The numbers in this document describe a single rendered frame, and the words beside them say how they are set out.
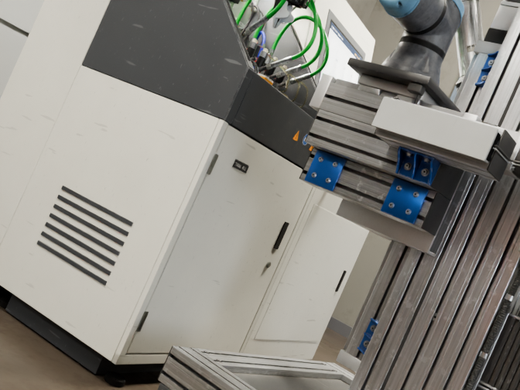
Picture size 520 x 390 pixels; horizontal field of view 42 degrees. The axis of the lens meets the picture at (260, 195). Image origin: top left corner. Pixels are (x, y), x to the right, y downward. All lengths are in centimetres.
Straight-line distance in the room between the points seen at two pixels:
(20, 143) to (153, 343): 78
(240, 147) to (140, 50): 42
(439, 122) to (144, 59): 97
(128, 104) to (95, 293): 55
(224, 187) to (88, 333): 56
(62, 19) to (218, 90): 68
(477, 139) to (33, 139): 140
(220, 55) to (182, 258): 58
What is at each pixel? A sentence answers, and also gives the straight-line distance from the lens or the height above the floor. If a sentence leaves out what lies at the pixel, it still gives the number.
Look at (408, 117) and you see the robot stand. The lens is 146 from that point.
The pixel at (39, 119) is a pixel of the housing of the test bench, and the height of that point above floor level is 58.
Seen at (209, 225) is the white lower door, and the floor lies 51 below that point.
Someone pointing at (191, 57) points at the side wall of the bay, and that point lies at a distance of 196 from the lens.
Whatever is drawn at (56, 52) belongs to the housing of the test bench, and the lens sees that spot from 230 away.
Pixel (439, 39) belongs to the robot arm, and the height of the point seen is 116.
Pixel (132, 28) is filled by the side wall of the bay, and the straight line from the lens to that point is 213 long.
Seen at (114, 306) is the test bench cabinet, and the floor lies 20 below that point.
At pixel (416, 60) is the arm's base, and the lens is 166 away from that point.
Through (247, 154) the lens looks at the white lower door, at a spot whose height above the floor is 74.
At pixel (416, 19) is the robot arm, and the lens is 163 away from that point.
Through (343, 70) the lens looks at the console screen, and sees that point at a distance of 298.
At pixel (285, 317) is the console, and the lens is 266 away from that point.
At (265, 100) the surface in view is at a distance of 196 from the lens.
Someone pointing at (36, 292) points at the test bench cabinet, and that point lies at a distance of 212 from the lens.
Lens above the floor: 64
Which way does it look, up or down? level
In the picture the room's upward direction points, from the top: 24 degrees clockwise
